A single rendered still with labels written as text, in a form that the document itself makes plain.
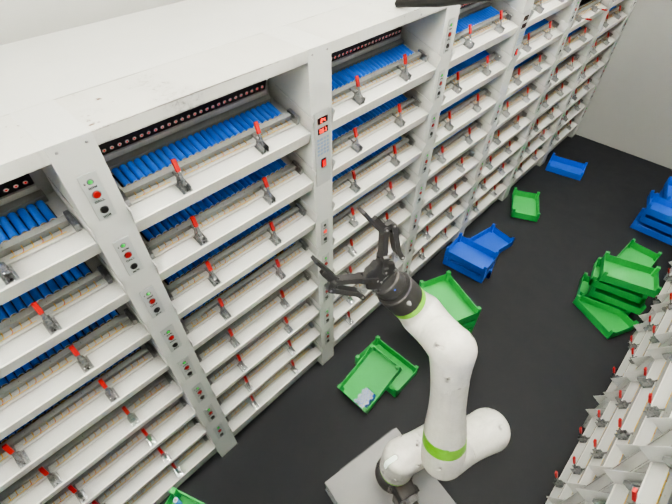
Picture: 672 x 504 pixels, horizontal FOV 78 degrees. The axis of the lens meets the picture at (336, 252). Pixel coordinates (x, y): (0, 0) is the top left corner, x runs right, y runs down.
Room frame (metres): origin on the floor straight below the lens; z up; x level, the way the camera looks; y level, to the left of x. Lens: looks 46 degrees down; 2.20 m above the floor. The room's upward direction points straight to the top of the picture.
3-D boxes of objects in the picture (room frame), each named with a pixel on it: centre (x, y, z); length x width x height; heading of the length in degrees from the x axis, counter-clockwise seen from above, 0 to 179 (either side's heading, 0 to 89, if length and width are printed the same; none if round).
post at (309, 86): (1.31, 0.12, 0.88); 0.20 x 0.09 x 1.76; 46
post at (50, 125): (0.80, 0.61, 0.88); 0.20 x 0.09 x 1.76; 46
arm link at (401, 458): (0.52, -0.25, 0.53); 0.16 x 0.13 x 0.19; 117
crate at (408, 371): (1.19, -0.29, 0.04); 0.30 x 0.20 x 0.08; 46
